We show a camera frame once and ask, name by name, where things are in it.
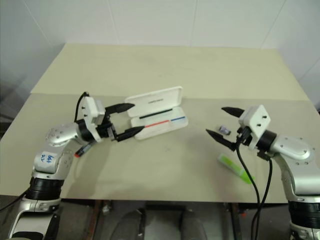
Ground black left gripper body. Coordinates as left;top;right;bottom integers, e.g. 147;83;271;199
96;106;118;143

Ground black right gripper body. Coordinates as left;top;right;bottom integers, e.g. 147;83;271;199
234;126;253;148

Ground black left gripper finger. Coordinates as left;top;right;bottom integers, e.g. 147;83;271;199
107;102;136;115
113;125;145;144

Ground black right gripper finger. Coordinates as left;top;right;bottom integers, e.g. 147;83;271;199
204;128;238;153
221;106;245;118

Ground green highlighter pen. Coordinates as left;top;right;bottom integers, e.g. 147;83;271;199
217;153;256;185

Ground black marker with red cap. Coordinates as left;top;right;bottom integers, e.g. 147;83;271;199
74;142;94;158

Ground white rectangular box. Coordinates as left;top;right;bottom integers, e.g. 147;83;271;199
124;86;189;140

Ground thin red pen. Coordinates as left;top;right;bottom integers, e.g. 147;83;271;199
141;119;171;129

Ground thin black pen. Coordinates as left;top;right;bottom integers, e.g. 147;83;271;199
139;107;174;119

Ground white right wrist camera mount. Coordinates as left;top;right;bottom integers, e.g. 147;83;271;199
238;104;272;151

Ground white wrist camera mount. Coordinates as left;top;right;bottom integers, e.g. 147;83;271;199
238;104;272;151
79;96;106;144

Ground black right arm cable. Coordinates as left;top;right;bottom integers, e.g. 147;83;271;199
234;132;274;240

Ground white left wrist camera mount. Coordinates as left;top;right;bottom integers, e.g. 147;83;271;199
79;96;106;144

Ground rusty table frame leg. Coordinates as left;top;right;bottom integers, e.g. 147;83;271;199
86;199;102;240
229;202;242;240

